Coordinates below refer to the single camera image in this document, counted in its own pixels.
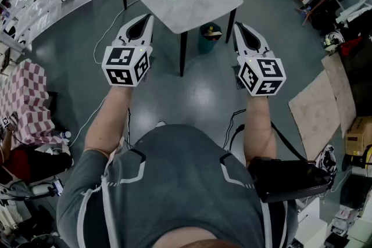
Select white floor cable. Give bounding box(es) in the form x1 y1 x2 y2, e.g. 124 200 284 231
68 0 141 149

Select white grey machine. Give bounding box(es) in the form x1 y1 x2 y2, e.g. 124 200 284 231
0 177 64 204

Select green waste bin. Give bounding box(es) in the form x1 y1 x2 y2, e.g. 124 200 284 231
198 22 223 53

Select person's grey shirt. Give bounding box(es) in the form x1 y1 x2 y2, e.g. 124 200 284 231
56 124 300 248

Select thick black cable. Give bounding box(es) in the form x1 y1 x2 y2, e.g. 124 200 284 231
229 124 246 152

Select white cable bundle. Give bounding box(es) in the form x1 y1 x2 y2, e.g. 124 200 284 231
324 31 346 52

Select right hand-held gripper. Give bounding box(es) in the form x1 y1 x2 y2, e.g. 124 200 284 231
232 21 287 97

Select narrow beige floor mat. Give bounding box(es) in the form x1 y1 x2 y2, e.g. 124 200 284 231
321 52 357 137

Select white cardboard box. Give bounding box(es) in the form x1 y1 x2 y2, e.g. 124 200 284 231
296 197 328 248

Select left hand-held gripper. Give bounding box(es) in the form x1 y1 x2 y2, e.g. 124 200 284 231
101 13 155 87

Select red checkered cloth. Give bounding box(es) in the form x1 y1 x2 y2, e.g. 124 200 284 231
0 58 63 149

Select white shelf rack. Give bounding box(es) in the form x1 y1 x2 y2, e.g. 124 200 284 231
0 0 116 53

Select person's left forearm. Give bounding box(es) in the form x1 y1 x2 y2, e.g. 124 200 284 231
83 84 134 158

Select large beige floor mat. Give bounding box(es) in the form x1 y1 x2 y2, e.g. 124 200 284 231
288 69 341 160

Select black white sneakers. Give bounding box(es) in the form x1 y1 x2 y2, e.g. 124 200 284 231
315 144 338 177

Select brown cardboard box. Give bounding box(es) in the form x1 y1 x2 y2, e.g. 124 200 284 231
344 116 372 154

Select person's right forearm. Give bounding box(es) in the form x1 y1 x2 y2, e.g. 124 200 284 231
244 94 277 168

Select black shoulder strap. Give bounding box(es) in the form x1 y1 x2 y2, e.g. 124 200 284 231
270 121 308 160

